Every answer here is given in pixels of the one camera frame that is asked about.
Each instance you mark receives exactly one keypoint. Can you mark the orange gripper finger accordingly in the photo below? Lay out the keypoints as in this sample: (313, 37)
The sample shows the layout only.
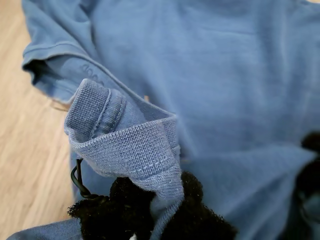
(311, 180)
(312, 142)

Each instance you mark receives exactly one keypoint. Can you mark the blue printed T-shirt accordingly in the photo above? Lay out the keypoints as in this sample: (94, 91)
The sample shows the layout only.
(212, 75)

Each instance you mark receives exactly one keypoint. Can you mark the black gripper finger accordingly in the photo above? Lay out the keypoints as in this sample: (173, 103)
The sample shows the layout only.
(120, 215)
(195, 220)

